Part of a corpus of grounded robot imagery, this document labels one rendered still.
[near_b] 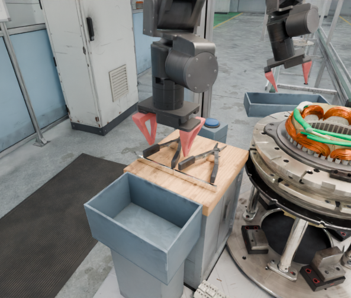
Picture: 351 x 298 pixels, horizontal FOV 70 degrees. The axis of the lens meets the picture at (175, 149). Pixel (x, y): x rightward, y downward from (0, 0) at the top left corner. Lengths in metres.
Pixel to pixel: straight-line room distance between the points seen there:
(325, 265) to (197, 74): 0.53
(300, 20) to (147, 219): 0.60
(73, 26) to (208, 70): 2.25
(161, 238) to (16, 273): 1.39
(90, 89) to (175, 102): 2.23
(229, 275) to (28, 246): 1.44
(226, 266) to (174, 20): 0.57
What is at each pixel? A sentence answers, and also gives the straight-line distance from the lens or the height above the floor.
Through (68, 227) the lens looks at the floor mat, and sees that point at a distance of 1.90.
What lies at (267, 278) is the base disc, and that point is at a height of 0.80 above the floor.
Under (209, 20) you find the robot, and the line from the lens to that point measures 0.87.
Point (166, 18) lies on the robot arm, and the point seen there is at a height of 1.33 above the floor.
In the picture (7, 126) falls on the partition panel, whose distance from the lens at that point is 2.68.
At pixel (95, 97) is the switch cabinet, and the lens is 2.66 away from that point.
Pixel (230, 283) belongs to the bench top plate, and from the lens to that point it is 0.69.
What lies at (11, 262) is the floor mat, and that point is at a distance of 1.88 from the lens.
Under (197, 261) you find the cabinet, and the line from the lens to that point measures 0.57.
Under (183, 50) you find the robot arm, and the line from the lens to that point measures 0.38.
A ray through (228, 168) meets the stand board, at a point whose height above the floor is 1.06.
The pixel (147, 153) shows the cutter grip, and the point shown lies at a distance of 0.51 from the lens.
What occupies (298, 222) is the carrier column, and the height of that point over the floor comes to 0.98.
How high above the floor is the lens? 1.37
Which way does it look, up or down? 33 degrees down
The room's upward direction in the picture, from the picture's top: straight up
